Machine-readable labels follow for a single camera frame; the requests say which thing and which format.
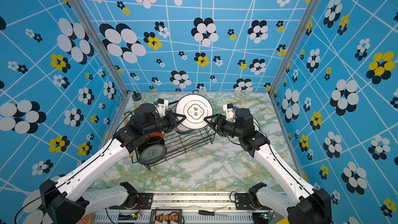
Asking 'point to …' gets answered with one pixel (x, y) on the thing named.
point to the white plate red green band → (183, 130)
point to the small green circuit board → (123, 216)
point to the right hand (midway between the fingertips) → (207, 122)
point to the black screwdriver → (210, 213)
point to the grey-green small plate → (152, 154)
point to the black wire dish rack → (172, 144)
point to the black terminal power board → (167, 216)
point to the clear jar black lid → (136, 96)
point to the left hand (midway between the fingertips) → (188, 116)
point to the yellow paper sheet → (284, 221)
